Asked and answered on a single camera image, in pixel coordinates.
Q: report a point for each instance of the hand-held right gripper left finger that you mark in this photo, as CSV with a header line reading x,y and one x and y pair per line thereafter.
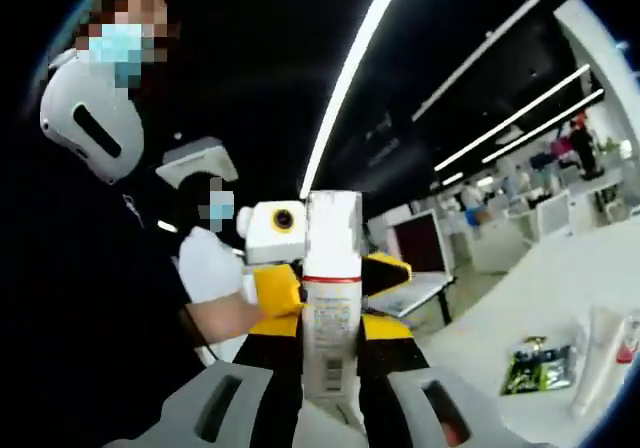
x,y
265,378

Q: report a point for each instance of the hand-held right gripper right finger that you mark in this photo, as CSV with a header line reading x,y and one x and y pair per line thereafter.
x,y
390,378

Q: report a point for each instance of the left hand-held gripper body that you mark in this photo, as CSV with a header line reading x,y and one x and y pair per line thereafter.
x,y
270,245

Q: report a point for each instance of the small white red-label bottle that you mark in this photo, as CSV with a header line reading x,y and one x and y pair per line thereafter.
x,y
332,238

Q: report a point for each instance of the green black skincare sachet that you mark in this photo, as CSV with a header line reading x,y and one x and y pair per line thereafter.
x,y
540,370

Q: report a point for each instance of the white skincare tube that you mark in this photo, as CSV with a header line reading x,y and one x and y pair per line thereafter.
x,y
597,363

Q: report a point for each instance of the white pump bottle red collar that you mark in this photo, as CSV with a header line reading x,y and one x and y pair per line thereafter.
x,y
629,343

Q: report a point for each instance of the white side desk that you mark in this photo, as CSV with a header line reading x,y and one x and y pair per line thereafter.
x,y
410,295

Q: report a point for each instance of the white-framed dark red screen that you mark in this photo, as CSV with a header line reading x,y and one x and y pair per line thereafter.
x,y
417,240

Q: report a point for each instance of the square ceiling vent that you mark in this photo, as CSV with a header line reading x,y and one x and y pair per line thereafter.
x,y
200,160

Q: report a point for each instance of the short ceiling light strip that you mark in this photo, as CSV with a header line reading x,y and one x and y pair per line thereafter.
x,y
452,178

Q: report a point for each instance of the long ceiling light strip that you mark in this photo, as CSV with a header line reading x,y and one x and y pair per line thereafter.
x,y
345,83

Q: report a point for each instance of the person's dark-clothed torso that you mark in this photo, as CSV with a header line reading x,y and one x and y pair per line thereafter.
x,y
75,278

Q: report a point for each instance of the white chest-worn device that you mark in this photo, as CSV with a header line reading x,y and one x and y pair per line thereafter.
x,y
90,118

